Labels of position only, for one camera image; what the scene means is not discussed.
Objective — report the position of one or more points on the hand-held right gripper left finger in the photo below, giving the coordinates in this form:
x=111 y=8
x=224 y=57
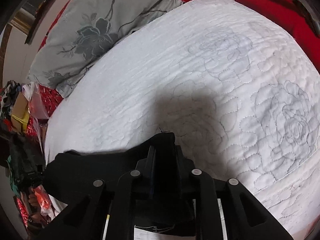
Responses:
x=151 y=160

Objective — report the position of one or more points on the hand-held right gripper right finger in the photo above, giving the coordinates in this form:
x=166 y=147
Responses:
x=178 y=160

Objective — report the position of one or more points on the black pants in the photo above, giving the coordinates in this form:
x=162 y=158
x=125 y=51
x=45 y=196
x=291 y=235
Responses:
x=100 y=165

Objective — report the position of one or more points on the shiny red wrapping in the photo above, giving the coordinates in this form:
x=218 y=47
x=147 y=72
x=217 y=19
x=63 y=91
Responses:
x=32 y=125

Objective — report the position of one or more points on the clear plastic bag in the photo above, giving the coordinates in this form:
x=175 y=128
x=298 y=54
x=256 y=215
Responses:
x=37 y=102

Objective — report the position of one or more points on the brown cardboard box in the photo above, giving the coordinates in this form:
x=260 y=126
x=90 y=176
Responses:
x=20 y=102

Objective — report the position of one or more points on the pile of patterned clothes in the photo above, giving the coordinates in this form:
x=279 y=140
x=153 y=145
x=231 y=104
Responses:
x=8 y=100

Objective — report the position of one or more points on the white quilted bed cover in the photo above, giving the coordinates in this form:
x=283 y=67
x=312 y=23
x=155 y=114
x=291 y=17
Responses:
x=175 y=67

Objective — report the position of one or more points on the dark wooden headboard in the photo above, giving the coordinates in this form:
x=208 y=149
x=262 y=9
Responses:
x=35 y=27

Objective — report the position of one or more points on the grey floral pillow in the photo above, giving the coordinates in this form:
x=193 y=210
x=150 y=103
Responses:
x=87 y=17

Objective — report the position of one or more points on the plain red blanket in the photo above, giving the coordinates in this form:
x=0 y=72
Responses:
x=275 y=12

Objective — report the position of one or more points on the gold moulded frame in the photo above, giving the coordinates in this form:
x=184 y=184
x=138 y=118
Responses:
x=23 y=20

